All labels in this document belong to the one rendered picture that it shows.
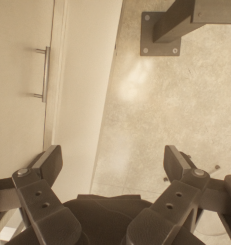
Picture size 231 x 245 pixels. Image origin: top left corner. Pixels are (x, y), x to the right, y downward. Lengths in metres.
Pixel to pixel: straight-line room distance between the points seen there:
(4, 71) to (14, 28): 0.09
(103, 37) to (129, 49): 0.81
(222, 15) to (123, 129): 1.13
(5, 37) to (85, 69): 0.28
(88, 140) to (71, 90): 0.19
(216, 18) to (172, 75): 0.95
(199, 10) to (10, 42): 0.44
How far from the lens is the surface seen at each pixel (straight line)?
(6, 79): 0.42
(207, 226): 1.59
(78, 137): 0.67
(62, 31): 0.62
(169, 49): 1.45
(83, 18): 0.63
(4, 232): 1.17
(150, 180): 1.76
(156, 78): 1.44
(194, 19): 0.53
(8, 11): 0.42
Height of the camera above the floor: 1.40
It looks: 73 degrees down
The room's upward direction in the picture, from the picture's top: 177 degrees counter-clockwise
